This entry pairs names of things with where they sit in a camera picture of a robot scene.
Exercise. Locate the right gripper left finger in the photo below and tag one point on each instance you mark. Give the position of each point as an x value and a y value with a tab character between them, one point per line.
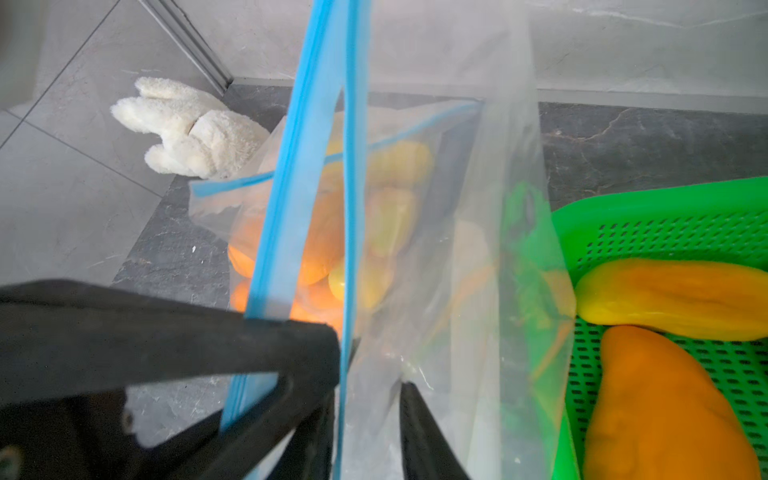
299	430

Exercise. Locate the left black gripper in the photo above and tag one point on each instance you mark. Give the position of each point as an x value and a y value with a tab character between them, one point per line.
69	350

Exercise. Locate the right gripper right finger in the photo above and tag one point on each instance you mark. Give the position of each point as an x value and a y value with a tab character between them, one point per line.
425	452

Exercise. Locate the clear zip-top bag blue zipper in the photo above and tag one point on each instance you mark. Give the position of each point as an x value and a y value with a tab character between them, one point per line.
393	210

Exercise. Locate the yellow mango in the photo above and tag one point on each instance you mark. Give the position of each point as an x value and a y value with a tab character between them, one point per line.
403	163

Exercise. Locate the white plush teddy bear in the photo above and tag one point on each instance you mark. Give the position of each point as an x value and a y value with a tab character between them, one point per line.
200	136

